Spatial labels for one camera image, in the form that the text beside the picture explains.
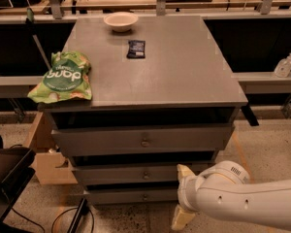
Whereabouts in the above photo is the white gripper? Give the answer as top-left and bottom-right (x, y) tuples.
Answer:
(171, 164), (197, 231)

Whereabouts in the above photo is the grey drawer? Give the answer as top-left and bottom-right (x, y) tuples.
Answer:
(52, 125), (234, 156)
(70, 160), (216, 186)
(84, 182), (178, 205)

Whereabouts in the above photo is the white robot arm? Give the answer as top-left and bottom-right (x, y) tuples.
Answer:
(172, 161), (291, 231)

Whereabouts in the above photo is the grey bottom drawer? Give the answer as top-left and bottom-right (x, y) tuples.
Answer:
(84, 182), (178, 205)

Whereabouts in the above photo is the grey top drawer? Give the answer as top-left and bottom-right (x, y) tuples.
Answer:
(52, 125), (234, 156)

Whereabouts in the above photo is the grey drawer cabinet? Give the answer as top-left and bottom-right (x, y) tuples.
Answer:
(37, 15), (249, 206)

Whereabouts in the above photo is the wooden box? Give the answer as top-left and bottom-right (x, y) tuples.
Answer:
(23, 112), (77, 184)

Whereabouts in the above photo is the dark blue snack packet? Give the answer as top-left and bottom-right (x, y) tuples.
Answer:
(127, 40), (146, 58)

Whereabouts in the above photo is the green chips bag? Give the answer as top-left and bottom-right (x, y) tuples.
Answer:
(27, 51), (92, 104)

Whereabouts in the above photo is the clear sanitizer bottle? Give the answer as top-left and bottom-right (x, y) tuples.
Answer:
(275, 52), (291, 78)

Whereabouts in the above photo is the black chair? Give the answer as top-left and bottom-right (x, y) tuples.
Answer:
(0, 147), (36, 226)

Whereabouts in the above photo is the white bowl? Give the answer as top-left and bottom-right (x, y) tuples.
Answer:
(104, 12), (139, 33)

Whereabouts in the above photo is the black floor cable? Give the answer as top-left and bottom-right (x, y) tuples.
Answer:
(3, 191), (95, 233)

